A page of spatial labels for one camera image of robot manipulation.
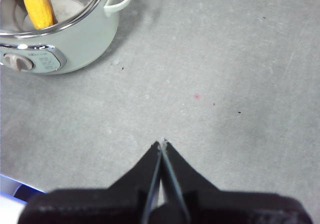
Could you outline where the pale green electric pot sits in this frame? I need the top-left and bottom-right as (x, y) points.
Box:
(0, 0), (134, 74)

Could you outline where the white panel with blue edge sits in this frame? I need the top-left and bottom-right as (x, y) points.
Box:
(0, 173), (47, 224)

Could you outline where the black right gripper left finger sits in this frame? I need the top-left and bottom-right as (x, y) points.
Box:
(18, 141), (163, 224)

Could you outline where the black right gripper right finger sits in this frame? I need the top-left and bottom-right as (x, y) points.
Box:
(149, 141), (313, 224)

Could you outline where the yellow corn cob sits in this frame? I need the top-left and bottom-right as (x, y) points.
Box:
(14, 0), (55, 30)

